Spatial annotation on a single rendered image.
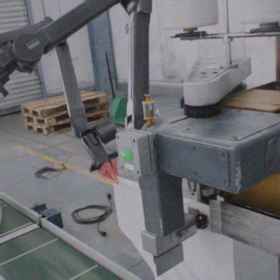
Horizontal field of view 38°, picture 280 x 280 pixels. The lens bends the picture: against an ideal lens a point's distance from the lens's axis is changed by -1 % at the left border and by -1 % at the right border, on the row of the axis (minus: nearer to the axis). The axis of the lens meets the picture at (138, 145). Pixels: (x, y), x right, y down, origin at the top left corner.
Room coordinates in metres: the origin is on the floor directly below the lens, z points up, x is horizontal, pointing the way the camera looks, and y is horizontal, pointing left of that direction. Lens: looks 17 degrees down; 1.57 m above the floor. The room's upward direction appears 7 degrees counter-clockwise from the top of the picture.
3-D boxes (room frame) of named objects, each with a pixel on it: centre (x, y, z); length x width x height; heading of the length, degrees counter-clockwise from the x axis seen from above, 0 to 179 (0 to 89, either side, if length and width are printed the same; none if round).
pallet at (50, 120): (6.88, 1.14, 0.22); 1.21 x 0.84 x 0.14; 128
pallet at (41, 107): (6.83, 1.16, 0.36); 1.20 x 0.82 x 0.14; 124
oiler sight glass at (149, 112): (0.93, -0.03, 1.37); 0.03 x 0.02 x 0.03; 38
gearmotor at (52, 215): (2.60, 0.72, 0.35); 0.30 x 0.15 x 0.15; 38
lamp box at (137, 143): (0.88, 0.01, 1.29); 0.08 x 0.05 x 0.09; 38
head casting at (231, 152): (0.88, -0.18, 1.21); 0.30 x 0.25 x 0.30; 38
